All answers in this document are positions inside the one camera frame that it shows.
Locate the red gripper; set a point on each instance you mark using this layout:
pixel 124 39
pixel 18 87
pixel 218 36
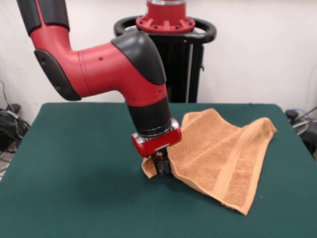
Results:
pixel 148 147

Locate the dark green table cloth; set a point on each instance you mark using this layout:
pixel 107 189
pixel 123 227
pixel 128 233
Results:
pixel 62 148

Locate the black bulky object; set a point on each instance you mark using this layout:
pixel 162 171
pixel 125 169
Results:
pixel 310 141

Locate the black power adapter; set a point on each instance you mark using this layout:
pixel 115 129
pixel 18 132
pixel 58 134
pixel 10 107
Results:
pixel 15 107

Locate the orange terry towel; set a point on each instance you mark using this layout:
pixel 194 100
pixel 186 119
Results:
pixel 210 158

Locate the small black device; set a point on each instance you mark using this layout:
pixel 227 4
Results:
pixel 292 113

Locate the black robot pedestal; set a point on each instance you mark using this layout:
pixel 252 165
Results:
pixel 183 74

